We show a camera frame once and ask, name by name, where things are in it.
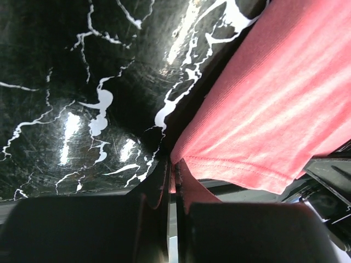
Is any salmon pink t-shirt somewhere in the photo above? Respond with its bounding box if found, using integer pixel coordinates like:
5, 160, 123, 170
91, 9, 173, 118
171, 1, 350, 194

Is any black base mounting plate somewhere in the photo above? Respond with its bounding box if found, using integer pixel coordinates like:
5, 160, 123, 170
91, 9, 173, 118
201, 147, 350, 253

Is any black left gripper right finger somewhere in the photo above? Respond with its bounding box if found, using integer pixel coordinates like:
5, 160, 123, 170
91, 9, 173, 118
175, 161, 338, 262

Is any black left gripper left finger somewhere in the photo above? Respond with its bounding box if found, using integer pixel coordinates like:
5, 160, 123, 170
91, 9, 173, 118
1, 158, 168, 262

